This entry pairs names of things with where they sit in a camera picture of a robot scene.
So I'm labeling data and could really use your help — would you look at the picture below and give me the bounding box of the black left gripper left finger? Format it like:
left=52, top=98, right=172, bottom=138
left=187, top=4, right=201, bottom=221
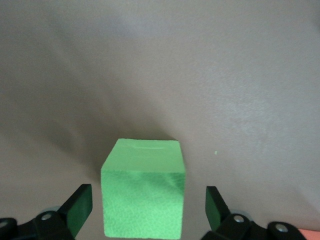
left=0, top=184, right=94, bottom=240

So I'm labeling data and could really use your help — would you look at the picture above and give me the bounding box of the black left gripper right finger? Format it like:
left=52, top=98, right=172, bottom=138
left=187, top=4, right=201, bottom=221
left=201, top=186, right=310, bottom=240

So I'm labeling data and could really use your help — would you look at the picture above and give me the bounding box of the green foam cube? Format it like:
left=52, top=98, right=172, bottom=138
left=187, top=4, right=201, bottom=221
left=99, top=138, right=187, bottom=238

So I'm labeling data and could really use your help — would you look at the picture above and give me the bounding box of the orange foam cube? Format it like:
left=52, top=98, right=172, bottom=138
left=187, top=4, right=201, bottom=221
left=297, top=228, right=320, bottom=240

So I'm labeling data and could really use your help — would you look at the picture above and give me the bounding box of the brown table cover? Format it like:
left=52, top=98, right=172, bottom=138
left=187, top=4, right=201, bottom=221
left=0, top=0, right=320, bottom=240

